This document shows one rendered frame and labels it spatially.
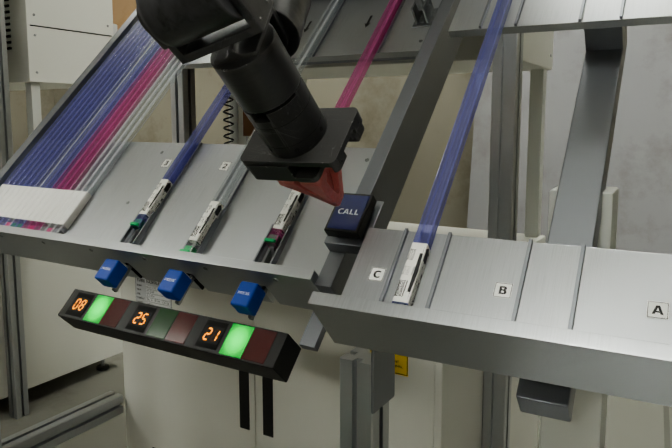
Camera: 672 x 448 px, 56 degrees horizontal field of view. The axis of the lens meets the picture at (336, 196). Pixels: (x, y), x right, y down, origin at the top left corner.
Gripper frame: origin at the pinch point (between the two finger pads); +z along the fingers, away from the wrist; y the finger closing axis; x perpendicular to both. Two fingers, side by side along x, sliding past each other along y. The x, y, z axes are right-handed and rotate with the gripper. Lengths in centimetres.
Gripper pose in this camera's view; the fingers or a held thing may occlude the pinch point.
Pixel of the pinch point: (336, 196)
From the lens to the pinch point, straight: 63.3
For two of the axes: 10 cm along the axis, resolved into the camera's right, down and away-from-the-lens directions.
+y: -8.6, -0.5, 5.1
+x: -3.4, 7.9, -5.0
